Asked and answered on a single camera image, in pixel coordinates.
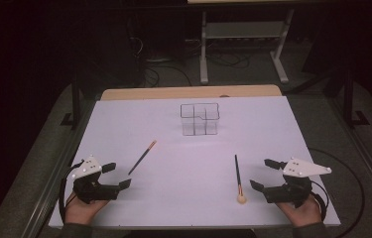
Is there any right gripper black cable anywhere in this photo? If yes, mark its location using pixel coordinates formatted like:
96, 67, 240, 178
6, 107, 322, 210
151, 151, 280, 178
310, 179, 330, 222

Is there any thin black makeup brush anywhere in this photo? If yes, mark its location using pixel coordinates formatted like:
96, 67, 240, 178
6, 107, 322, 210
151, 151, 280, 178
127, 139, 158, 177

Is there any white metal desk frame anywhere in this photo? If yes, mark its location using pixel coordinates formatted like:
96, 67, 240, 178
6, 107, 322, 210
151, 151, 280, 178
198, 9, 296, 85

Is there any person's right hand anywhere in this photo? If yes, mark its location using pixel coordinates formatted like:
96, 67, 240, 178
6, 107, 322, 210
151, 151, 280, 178
276, 194, 323, 228

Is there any black floor cable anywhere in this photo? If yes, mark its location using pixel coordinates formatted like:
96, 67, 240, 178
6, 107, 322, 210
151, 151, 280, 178
206, 53, 251, 69
143, 63, 192, 87

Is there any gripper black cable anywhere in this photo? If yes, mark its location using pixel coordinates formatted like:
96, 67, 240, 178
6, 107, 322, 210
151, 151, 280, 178
58, 160, 85, 224
310, 179, 330, 222

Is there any long thin black cable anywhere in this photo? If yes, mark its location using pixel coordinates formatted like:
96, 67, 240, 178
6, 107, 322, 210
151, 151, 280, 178
307, 147, 366, 238

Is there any person's left hand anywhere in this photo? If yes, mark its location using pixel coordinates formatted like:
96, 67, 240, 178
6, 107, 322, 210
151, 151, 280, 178
63, 191, 110, 226

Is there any black metal stand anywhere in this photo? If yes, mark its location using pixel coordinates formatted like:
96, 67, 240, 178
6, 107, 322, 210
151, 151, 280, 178
60, 73, 83, 130
341, 70, 371, 129

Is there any black makeup brush beige head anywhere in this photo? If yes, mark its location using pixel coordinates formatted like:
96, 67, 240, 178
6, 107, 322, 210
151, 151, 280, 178
233, 154, 248, 205

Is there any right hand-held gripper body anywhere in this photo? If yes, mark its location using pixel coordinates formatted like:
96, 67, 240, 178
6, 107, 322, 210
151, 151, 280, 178
262, 157, 333, 209

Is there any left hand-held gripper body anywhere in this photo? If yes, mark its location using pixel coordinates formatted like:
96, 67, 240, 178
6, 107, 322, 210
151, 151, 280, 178
70, 155, 122, 204

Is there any clear acrylic organizer box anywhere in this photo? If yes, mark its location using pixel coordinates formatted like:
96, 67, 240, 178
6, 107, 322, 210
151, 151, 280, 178
180, 102, 221, 137

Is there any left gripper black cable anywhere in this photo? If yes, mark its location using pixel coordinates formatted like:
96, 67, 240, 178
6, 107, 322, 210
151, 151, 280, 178
58, 160, 85, 224

